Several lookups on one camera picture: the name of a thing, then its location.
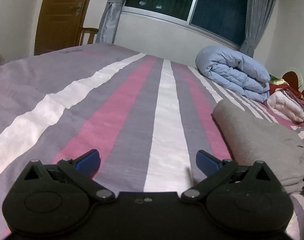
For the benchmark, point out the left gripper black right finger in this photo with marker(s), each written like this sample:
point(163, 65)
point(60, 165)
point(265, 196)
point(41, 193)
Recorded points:
point(227, 181)

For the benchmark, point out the grey right curtain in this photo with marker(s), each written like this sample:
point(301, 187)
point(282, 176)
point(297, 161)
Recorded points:
point(258, 14)

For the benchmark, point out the red folded cloth pile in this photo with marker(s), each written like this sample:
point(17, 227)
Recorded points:
point(276, 84)

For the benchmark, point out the brown wooden door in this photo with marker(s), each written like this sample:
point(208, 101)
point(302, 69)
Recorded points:
point(59, 24)

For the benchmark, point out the striped pink grey bed sheet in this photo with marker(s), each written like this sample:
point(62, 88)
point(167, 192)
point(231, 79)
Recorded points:
point(146, 116)

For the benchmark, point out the grey pants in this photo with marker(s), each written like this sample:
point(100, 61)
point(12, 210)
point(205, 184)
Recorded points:
point(252, 139)

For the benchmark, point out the grey curtain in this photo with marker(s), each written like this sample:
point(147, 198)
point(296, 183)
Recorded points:
point(109, 21)
point(258, 14)

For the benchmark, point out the grey left curtain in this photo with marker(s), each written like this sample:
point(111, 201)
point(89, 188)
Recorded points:
point(109, 21)

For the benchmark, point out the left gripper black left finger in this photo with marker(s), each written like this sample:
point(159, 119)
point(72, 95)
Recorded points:
point(67, 181)

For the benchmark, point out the dark glass window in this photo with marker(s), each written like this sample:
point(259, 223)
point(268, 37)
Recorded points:
point(223, 19)

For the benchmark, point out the folded light blue duvet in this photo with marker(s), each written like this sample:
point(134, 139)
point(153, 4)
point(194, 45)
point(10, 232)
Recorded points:
point(235, 71)

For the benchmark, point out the folded white pink blanket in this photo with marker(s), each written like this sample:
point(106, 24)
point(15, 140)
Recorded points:
point(282, 105)

